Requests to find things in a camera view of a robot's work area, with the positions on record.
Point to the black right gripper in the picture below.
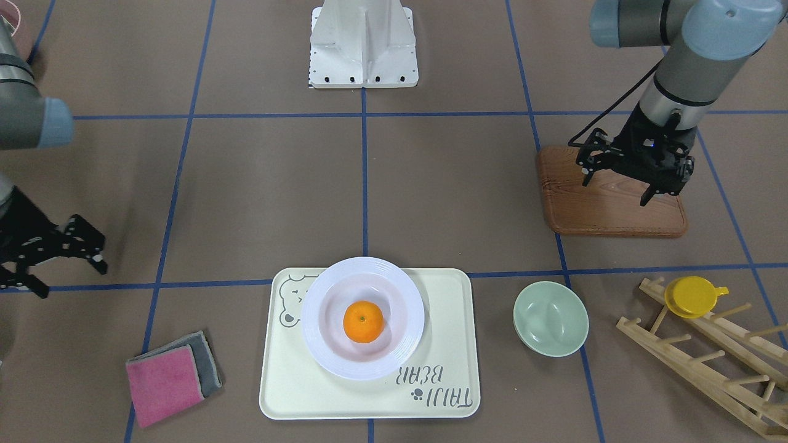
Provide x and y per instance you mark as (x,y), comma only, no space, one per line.
(24,237)

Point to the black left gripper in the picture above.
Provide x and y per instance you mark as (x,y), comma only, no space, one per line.
(633,143)

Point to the white ridged plate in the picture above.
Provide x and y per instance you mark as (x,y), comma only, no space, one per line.
(356,279)

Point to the orange fruit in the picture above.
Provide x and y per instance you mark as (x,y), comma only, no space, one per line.
(363,322)

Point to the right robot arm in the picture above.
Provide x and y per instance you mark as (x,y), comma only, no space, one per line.
(30,120)

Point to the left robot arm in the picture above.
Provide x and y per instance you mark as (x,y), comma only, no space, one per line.
(708,42)

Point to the brown wooden tray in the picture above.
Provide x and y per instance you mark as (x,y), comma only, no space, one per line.
(608,206)

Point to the cream bear tray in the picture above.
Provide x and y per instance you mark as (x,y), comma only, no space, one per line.
(440,380)

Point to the yellow cup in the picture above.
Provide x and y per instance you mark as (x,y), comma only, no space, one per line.
(692,297)

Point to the pink folded cloth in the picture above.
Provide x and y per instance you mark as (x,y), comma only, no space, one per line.
(172,378)

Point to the green bowl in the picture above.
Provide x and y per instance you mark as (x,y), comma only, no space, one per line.
(550,319)

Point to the wooden cup rack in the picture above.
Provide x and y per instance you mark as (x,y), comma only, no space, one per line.
(743,375)

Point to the pink bowl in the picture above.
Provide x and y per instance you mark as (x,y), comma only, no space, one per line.
(19,28)

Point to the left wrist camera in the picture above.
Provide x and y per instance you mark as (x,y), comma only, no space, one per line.
(597,153)

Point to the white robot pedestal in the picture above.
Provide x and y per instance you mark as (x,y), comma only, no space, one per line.
(363,44)

